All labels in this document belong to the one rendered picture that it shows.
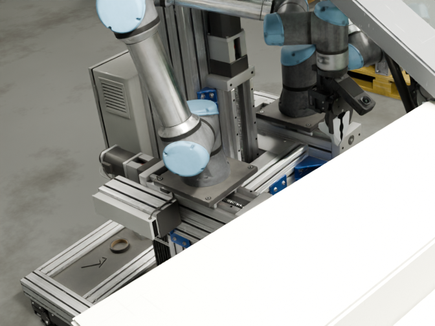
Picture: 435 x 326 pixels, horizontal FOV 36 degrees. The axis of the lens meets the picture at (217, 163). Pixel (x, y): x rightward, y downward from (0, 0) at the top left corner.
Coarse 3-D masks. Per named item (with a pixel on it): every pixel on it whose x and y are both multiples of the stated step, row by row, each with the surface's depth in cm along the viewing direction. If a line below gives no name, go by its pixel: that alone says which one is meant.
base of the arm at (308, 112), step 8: (288, 88) 219; (296, 88) 217; (304, 88) 217; (280, 96) 226; (288, 96) 220; (296, 96) 218; (304, 96) 218; (280, 104) 224; (288, 104) 221; (296, 104) 219; (304, 104) 220; (288, 112) 221; (296, 112) 220; (304, 112) 219; (312, 112) 220
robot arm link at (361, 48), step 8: (320, 0) 187; (352, 24) 181; (352, 32) 180; (360, 32) 181; (352, 40) 180; (360, 40) 180; (368, 40) 181; (352, 48) 179; (360, 48) 179; (368, 48) 180; (376, 48) 180; (352, 56) 178; (360, 56) 179; (368, 56) 180; (376, 56) 181; (352, 64) 179; (360, 64) 180; (368, 64) 182
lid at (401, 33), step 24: (336, 0) 116; (360, 0) 113; (384, 0) 114; (408, 0) 119; (432, 0) 121; (360, 24) 114; (384, 24) 110; (408, 24) 112; (432, 24) 117; (384, 48) 112; (408, 48) 108; (432, 48) 110; (408, 72) 110; (432, 72) 107
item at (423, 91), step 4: (412, 80) 175; (412, 84) 172; (416, 84) 170; (408, 88) 174; (412, 88) 172; (416, 88) 171; (420, 88) 169; (412, 92) 173; (420, 92) 169; (424, 92) 169; (428, 92) 169; (412, 96) 173; (424, 96) 168; (428, 96) 169; (432, 96) 169; (428, 100) 169; (432, 100) 171
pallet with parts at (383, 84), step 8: (376, 64) 452; (384, 64) 448; (360, 72) 463; (368, 72) 458; (376, 72) 454; (384, 72) 453; (360, 80) 477; (376, 80) 456; (384, 80) 452; (392, 80) 447; (408, 80) 440; (368, 88) 465; (376, 88) 459; (384, 88) 454; (392, 88) 452; (392, 96) 452
